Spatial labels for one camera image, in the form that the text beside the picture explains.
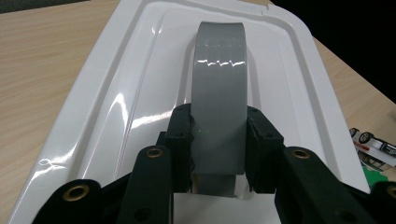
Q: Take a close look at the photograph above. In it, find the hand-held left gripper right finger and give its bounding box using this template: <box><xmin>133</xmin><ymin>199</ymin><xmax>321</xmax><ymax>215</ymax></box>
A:
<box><xmin>244</xmin><ymin>105</ymin><xmax>285</xmax><ymax>194</ymax></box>

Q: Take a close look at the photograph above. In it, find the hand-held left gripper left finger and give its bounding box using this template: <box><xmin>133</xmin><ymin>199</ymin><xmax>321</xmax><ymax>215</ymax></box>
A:
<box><xmin>157</xmin><ymin>103</ymin><xmax>196</xmax><ymax>194</ymax></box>

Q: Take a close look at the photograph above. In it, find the white lid with grey handle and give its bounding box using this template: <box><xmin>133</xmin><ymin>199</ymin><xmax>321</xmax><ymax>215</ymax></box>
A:
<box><xmin>5</xmin><ymin>0</ymin><xmax>372</xmax><ymax>224</ymax></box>

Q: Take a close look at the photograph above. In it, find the white toy car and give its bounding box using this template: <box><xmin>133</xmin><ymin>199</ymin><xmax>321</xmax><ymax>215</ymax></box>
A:
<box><xmin>348</xmin><ymin>126</ymin><xmax>396</xmax><ymax>173</ymax></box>

